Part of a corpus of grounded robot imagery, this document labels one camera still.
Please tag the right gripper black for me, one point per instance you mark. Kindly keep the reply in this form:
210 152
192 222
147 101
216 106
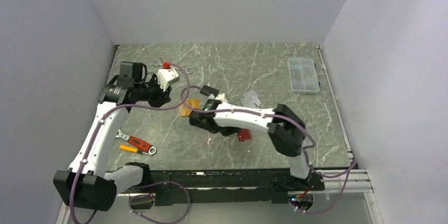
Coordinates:
226 132

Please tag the stack of silver cards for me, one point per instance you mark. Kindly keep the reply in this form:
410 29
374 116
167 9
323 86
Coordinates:
250 100

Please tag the silver open-end wrench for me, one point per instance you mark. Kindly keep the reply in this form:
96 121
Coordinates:
159 63

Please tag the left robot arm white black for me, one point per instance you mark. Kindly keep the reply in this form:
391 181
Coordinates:
86 184

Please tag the clear plastic compartment box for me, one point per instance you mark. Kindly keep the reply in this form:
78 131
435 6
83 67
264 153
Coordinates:
303 75

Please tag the orange handled small screwdriver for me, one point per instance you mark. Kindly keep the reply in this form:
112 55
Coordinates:
130 149

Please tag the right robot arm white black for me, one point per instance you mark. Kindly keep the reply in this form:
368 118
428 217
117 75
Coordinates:
284 128

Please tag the red leather card holder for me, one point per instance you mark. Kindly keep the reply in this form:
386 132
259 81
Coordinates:
244 135

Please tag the red handled adjustable wrench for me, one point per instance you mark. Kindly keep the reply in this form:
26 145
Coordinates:
135 142

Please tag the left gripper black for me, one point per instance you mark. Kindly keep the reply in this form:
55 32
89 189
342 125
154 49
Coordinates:
162 97

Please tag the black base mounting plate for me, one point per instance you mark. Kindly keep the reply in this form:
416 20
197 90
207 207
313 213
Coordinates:
223 186

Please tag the aluminium rail frame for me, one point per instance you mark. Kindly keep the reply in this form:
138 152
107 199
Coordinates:
356 205

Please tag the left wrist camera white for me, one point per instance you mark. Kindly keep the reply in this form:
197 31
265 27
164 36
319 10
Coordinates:
166 76

